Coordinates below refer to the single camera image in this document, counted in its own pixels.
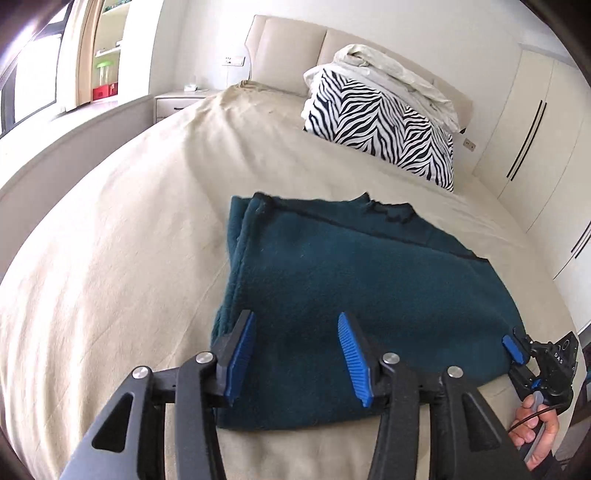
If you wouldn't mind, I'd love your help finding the person's right hand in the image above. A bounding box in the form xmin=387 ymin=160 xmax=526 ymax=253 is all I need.
xmin=510 ymin=393 xmax=562 ymax=472

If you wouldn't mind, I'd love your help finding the beige curtain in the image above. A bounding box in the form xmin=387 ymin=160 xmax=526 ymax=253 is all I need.
xmin=58 ymin=0 xmax=100 ymax=112

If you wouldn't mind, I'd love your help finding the beige padded headboard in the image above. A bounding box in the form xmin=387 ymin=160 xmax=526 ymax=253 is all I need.
xmin=244 ymin=14 xmax=474 ymax=132

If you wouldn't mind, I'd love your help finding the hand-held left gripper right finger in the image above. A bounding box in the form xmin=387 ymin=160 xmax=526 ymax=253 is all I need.
xmin=338 ymin=311 xmax=532 ymax=480

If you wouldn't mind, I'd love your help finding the black cable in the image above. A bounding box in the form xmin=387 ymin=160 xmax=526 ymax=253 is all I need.
xmin=508 ymin=403 xmax=570 ymax=435

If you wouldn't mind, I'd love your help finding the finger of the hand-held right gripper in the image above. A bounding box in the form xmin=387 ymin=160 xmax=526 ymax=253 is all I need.
xmin=502 ymin=327 xmax=536 ymax=365
xmin=508 ymin=364 xmax=543 ymax=400

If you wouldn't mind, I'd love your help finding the white shelf unit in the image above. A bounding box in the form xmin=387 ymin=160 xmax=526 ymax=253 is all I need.
xmin=91 ymin=0 xmax=160 ymax=102

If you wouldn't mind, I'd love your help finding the white wardrobe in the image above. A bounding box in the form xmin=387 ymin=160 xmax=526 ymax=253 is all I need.
xmin=472 ymin=44 xmax=591 ymax=333

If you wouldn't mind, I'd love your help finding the zebra print pillow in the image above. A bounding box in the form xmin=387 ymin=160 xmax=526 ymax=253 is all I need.
xmin=301 ymin=65 xmax=455 ymax=193

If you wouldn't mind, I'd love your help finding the dark teal knit sweater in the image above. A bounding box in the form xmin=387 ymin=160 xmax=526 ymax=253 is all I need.
xmin=210 ymin=191 xmax=527 ymax=432

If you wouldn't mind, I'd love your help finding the white nightstand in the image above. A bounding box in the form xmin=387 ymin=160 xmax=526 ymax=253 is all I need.
xmin=154 ymin=89 xmax=220 ymax=123

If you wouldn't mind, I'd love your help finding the crumpled white duvet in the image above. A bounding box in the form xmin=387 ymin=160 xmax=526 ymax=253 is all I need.
xmin=332 ymin=44 xmax=460 ymax=134

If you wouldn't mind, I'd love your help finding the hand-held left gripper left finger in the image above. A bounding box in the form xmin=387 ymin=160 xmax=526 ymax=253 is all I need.
xmin=60 ymin=309 xmax=257 ymax=480

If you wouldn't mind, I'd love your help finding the white window bench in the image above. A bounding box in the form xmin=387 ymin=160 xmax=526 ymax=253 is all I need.
xmin=0 ymin=92 xmax=156 ymax=278

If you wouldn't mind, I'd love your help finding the black framed window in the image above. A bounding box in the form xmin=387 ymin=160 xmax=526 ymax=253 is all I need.
xmin=0 ymin=9 xmax=65 ymax=136

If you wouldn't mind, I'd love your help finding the bed with beige sheet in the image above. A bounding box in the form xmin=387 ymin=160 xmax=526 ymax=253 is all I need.
xmin=0 ymin=80 xmax=580 ymax=480

